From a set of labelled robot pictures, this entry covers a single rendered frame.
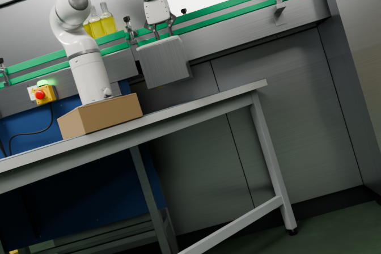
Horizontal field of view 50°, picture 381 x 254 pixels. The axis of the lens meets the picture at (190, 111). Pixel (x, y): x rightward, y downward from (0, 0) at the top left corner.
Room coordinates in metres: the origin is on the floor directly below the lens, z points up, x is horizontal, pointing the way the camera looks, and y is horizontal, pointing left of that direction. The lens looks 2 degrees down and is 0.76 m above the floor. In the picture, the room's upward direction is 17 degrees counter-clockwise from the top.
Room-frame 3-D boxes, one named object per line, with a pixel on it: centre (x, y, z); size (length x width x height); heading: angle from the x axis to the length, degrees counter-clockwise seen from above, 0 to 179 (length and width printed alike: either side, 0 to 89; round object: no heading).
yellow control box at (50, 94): (1.78, 0.58, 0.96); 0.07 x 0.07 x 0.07; 85
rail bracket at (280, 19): (1.75, -0.49, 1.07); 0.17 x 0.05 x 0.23; 175
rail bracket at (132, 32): (1.81, 0.15, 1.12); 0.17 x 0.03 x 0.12; 175
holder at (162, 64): (1.73, 0.04, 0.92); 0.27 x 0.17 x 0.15; 175
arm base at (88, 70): (1.53, 0.32, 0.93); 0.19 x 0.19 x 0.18
